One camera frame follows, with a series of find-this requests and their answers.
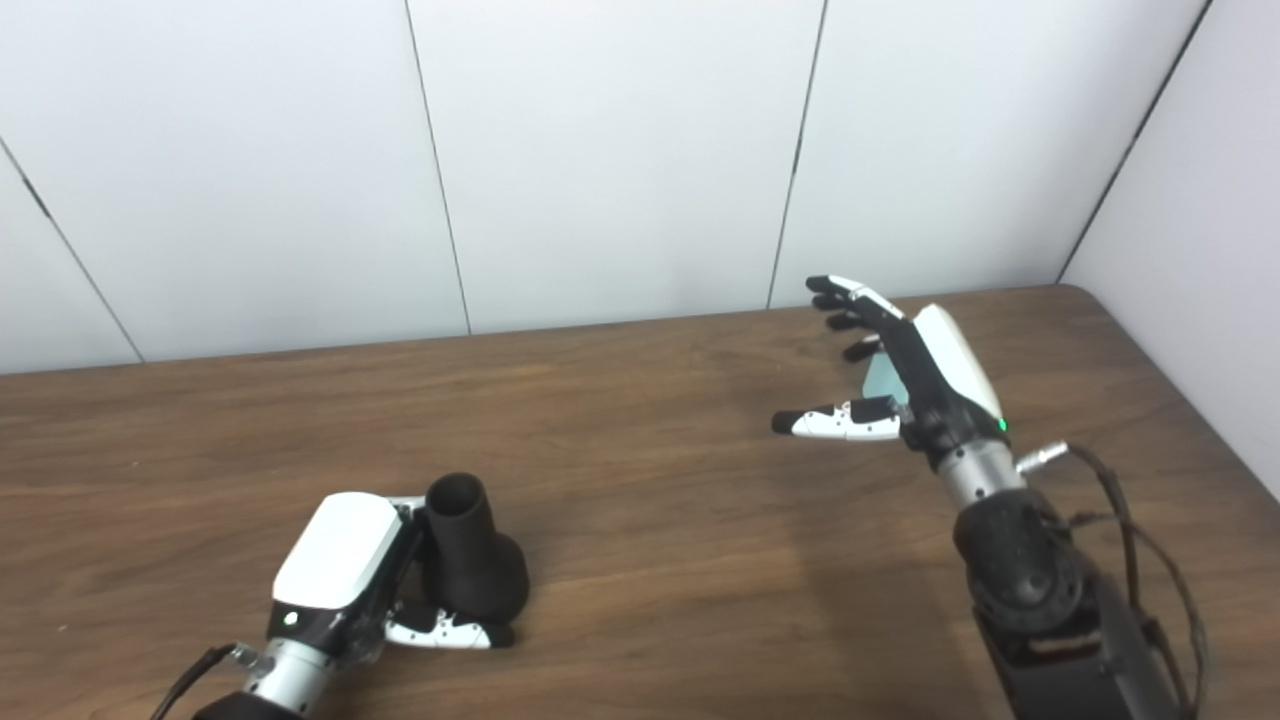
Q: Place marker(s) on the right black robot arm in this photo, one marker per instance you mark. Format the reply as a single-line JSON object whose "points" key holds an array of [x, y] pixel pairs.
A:
{"points": [[1040, 590]]}

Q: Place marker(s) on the black flared nozzle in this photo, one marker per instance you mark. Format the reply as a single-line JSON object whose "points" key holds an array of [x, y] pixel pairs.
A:
{"points": [[470, 560]]}

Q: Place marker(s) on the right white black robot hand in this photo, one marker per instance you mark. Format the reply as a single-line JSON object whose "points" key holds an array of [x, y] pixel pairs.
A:
{"points": [[950, 375]]}

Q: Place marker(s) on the light blue cylinder cup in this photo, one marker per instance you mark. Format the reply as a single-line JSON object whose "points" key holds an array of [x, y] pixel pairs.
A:
{"points": [[883, 380]]}

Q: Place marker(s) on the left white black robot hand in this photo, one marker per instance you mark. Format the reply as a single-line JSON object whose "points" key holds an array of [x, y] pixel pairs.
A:
{"points": [[340, 550]]}

